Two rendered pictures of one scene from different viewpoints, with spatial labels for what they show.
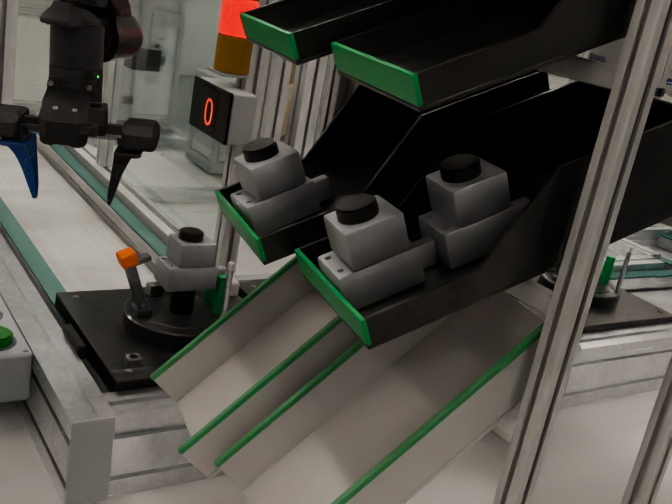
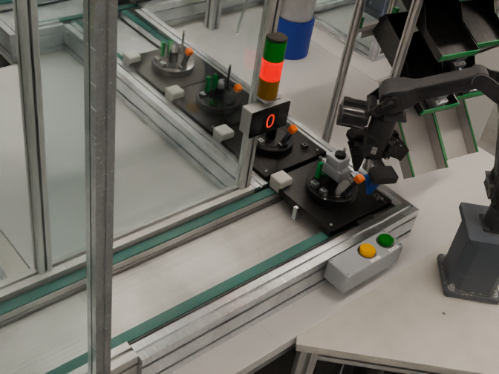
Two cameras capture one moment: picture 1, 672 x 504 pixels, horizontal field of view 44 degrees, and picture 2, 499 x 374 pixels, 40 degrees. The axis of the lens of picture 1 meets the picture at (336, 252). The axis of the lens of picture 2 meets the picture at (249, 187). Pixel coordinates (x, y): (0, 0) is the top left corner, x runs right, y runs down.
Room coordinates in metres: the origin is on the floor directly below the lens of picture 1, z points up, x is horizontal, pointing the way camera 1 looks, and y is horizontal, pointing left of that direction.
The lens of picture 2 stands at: (1.42, 1.60, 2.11)
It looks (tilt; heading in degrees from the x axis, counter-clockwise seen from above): 38 degrees down; 260
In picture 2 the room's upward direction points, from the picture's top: 10 degrees clockwise
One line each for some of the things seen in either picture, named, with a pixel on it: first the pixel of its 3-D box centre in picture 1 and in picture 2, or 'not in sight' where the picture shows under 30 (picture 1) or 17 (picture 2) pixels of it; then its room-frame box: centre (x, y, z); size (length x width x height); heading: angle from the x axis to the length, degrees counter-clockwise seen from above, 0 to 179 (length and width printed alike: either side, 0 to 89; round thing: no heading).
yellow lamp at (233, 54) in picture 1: (233, 53); (268, 86); (1.17, 0.19, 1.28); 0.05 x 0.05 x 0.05
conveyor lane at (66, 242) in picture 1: (115, 276); (237, 241); (1.20, 0.33, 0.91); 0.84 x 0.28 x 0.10; 36
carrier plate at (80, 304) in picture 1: (178, 331); (330, 192); (0.94, 0.18, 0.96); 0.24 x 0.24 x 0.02; 36
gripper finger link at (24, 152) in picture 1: (20, 167); (374, 187); (0.91, 0.37, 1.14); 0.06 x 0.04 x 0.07; 11
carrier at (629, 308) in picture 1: (584, 269); not in sight; (1.38, -0.43, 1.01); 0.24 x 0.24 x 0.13; 36
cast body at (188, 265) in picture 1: (195, 257); (335, 162); (0.95, 0.17, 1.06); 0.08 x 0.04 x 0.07; 126
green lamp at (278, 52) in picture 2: not in sight; (275, 48); (1.17, 0.19, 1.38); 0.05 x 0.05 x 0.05
